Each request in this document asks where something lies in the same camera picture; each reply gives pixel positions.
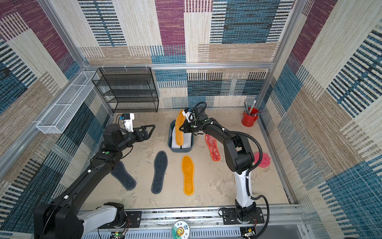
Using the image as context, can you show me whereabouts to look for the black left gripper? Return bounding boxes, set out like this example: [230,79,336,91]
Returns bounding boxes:
[116,125,155,153]

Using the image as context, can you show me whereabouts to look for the orange fleece insole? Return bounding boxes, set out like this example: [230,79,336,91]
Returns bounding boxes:
[174,110,185,146]
[181,155,195,196]

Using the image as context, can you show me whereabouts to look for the large white mesh insole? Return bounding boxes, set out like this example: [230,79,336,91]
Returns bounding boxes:
[171,135,181,149]

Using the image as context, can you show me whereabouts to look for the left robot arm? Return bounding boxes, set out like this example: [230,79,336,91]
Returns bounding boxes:
[34,123,155,239]

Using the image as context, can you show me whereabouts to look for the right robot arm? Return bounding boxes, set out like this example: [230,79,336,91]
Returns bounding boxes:
[175,110,263,223]

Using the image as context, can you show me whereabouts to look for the teal plastic storage box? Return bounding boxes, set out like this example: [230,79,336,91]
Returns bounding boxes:
[167,119,195,153]

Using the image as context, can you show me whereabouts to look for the red patterned insole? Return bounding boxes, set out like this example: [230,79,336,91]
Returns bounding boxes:
[205,134,221,161]

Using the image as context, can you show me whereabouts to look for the dark grey felt insole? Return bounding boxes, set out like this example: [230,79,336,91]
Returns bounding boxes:
[151,151,168,194]

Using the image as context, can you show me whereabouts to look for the red pen cup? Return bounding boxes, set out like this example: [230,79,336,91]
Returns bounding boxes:
[241,101,264,127]

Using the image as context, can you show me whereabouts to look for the pink round sponge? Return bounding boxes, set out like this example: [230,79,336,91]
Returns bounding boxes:
[254,152,271,168]

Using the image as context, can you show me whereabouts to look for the round green sticker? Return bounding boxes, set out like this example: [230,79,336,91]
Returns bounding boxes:
[171,220,191,239]

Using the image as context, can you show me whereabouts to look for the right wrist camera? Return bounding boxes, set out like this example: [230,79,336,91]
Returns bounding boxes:
[183,108,196,123]

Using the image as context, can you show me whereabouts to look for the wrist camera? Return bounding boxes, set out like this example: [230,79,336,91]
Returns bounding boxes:
[183,108,196,123]
[120,113,135,132]

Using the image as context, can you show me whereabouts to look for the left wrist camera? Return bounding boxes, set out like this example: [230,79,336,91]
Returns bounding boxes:
[120,113,135,132]

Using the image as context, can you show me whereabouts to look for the black wire shelf rack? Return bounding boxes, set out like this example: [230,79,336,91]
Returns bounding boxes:
[92,67,159,114]

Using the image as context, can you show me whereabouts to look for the white wire mesh basket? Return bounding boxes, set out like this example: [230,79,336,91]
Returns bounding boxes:
[36,71,95,134]

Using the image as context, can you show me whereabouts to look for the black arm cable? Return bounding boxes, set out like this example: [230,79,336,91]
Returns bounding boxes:
[223,129,270,239]

